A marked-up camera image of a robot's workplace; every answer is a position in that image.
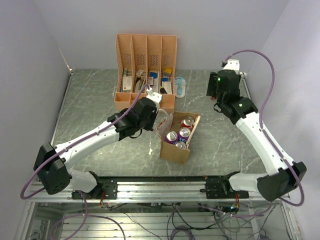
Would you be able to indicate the peach plastic file organizer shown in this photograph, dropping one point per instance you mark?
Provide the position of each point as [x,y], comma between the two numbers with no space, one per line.
[149,59]

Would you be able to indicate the blue packaged razor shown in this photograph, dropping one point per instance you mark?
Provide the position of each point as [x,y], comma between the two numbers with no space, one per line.
[179,87]

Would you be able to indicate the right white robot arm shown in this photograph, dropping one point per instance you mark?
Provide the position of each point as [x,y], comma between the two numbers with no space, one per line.
[283,174]

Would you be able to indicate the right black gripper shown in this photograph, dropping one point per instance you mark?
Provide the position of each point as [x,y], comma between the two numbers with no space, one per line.
[211,90]

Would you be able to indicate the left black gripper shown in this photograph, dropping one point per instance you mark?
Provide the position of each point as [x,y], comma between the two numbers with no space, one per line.
[153,114]

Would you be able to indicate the aluminium mounting rail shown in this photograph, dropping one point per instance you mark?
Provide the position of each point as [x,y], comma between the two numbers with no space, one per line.
[169,189]

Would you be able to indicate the small white card box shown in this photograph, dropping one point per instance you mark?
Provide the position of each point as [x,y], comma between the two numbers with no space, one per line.
[166,87]

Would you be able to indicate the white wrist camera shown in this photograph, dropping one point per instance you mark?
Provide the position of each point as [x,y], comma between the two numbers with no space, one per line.
[233,64]
[154,96]

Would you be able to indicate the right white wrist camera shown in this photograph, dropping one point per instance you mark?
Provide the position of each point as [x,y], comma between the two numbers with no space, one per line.
[233,64]

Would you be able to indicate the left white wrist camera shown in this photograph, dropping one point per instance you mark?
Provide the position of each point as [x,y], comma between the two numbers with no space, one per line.
[154,96]

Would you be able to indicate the purple fanta can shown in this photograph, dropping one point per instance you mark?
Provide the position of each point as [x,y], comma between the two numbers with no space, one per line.
[171,137]
[183,134]
[181,145]

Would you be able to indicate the green white glue stick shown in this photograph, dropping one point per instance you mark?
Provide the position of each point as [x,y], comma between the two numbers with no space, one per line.
[125,72]

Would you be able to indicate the patterned canvas tote bag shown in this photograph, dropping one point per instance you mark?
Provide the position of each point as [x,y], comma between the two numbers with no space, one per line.
[168,151]

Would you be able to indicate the white stationery box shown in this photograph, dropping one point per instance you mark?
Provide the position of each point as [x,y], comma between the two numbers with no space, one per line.
[127,84]

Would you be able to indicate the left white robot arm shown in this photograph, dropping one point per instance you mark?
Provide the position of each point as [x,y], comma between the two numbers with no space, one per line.
[55,164]

